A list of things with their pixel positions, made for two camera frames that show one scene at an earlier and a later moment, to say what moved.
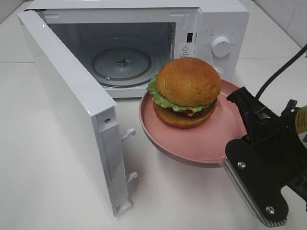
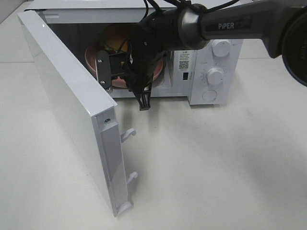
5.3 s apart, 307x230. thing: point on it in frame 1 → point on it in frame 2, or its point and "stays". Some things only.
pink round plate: [203, 144] → [118, 82]
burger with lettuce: [185, 92] → [114, 37]
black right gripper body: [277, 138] → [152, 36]
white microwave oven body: [122, 44] stays
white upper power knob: [221, 47] stays
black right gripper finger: [257, 182] → [109, 64]
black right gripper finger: [250, 107] → [144, 98]
